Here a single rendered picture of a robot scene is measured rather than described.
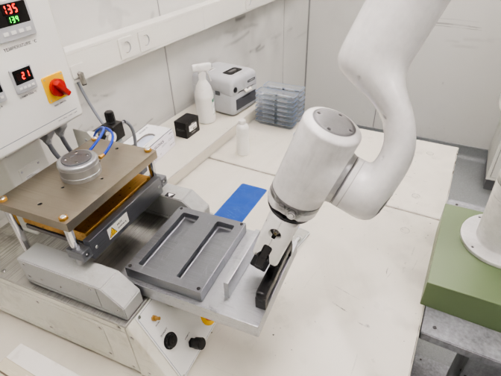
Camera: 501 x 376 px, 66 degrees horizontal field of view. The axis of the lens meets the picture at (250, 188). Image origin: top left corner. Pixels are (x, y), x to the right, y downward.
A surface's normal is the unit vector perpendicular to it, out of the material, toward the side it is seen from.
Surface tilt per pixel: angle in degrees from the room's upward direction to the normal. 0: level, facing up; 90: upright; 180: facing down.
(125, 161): 0
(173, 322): 65
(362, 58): 72
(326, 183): 84
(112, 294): 41
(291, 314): 0
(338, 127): 21
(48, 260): 0
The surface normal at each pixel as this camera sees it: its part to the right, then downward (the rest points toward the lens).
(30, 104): 0.92, 0.21
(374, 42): -0.47, 0.18
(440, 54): -0.47, 0.52
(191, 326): 0.82, -0.16
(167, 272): -0.03, -0.81
